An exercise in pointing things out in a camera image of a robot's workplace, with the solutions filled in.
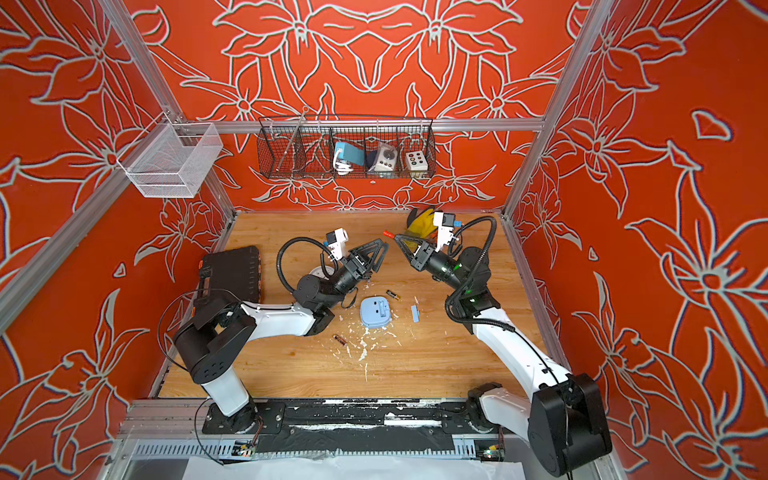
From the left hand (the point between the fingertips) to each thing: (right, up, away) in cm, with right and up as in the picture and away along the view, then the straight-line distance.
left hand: (384, 246), depth 67 cm
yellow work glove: (+16, +7, +47) cm, 50 cm away
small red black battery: (-13, -28, +19) cm, 36 cm away
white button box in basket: (+11, +27, +28) cm, 40 cm away
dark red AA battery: (+1, +3, +3) cm, 4 cm away
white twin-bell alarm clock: (-21, -9, +29) cm, 37 cm away
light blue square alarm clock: (-2, -21, +21) cm, 30 cm away
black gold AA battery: (+3, -16, +28) cm, 33 cm away
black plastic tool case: (-49, -10, +29) cm, 58 cm away
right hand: (+1, +1, +1) cm, 2 cm away
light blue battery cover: (+10, -22, +24) cm, 34 cm away
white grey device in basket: (+1, +27, +24) cm, 36 cm away
